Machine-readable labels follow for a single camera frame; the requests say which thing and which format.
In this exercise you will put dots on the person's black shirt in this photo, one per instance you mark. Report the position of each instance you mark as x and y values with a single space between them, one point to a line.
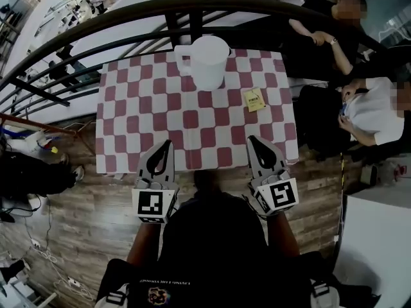
218 245

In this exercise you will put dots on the person's right forearm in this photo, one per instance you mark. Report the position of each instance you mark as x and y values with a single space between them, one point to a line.
282 236

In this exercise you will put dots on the person's left forearm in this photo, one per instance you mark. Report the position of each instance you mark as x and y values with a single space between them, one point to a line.
144 242

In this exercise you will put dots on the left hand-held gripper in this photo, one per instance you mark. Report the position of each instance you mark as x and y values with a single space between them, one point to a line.
154 204

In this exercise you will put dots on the white kettle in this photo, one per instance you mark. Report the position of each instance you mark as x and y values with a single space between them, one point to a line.
207 66

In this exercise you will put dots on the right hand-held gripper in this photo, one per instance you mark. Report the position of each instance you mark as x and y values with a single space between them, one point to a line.
282 196

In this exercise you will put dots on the brown wooden rod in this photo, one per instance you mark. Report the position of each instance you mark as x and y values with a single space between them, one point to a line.
38 124

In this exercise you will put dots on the white power strip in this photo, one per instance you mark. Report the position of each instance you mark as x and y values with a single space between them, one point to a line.
74 281

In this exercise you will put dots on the red white checkered tablecloth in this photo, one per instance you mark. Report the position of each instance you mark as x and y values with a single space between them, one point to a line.
192 120

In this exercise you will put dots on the white table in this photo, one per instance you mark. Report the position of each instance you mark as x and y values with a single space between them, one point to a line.
375 252

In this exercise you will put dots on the black metal railing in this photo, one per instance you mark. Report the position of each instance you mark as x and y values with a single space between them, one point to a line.
96 21

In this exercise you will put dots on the white wristwatch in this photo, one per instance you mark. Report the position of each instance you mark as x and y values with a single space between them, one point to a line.
333 41

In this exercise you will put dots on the yellow black striped pole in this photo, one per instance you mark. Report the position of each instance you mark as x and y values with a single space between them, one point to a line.
343 175

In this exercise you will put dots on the yellow tea bag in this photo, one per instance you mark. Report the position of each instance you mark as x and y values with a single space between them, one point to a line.
254 100

